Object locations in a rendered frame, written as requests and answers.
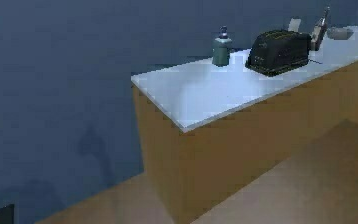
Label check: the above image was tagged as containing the green soap dispenser bottle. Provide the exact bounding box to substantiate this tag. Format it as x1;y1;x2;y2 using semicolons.
211;25;233;68

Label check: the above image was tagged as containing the grey bowl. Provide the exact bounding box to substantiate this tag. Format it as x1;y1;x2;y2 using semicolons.
326;26;355;41

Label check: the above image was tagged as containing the white card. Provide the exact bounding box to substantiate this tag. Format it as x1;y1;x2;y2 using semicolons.
287;18;302;33

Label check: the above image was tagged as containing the black toaster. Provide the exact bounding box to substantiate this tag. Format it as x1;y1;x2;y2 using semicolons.
244;29;313;78

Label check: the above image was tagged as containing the black box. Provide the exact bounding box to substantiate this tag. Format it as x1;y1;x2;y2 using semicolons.
0;204;16;224

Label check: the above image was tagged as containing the brown counter with white top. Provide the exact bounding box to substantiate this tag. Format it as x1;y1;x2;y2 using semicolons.
130;25;358;224

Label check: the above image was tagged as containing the brown glass bottle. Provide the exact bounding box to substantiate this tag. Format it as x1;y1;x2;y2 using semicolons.
310;6;331;52

